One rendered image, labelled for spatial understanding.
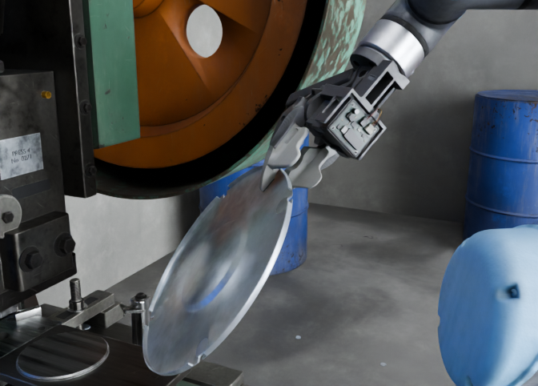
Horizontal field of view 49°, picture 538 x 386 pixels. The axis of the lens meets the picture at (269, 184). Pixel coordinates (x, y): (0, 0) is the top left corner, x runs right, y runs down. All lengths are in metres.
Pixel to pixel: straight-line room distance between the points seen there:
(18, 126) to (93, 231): 2.06
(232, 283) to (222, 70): 0.48
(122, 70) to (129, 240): 2.23
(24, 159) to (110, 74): 0.17
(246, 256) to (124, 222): 2.38
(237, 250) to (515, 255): 0.37
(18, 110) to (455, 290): 0.60
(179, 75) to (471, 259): 0.76
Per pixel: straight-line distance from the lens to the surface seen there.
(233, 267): 0.70
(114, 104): 0.91
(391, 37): 0.75
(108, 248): 2.99
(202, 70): 1.08
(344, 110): 0.70
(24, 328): 1.02
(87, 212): 2.84
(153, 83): 1.15
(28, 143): 0.86
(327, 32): 0.92
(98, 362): 0.89
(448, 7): 0.71
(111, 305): 1.15
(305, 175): 0.74
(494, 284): 0.42
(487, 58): 3.88
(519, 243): 0.44
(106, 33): 0.90
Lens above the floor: 1.23
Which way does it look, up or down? 15 degrees down
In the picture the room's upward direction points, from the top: straight up
